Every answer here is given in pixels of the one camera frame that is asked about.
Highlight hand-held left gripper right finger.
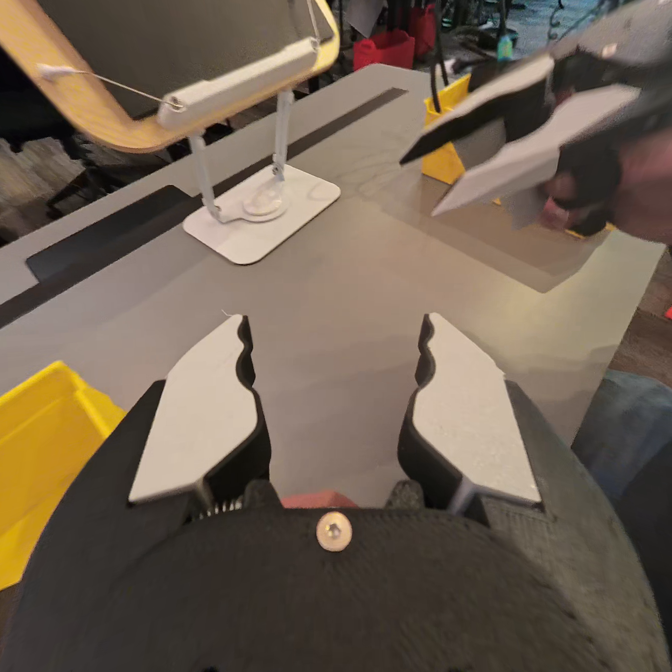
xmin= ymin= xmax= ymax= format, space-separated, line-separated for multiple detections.
xmin=397 ymin=312 xmax=543 ymax=514

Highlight person's blue jeans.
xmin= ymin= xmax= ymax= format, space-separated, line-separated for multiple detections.
xmin=572 ymin=370 xmax=672 ymax=526

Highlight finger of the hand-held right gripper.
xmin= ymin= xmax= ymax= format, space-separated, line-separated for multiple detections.
xmin=399 ymin=54 xmax=557 ymax=166
xmin=430 ymin=85 xmax=642 ymax=217

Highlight person's right hand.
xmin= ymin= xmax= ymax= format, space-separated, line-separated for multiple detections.
xmin=617 ymin=131 xmax=672 ymax=245

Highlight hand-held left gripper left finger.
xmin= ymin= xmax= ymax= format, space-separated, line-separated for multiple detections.
xmin=127 ymin=314 xmax=272 ymax=514

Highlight red bag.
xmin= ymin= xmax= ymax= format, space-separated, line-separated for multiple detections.
xmin=353 ymin=29 xmax=415 ymax=71
xmin=409 ymin=2 xmax=438 ymax=58

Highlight yellow plastic bin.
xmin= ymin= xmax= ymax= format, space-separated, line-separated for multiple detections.
xmin=421 ymin=72 xmax=617 ymax=239
xmin=0 ymin=360 xmax=127 ymax=591

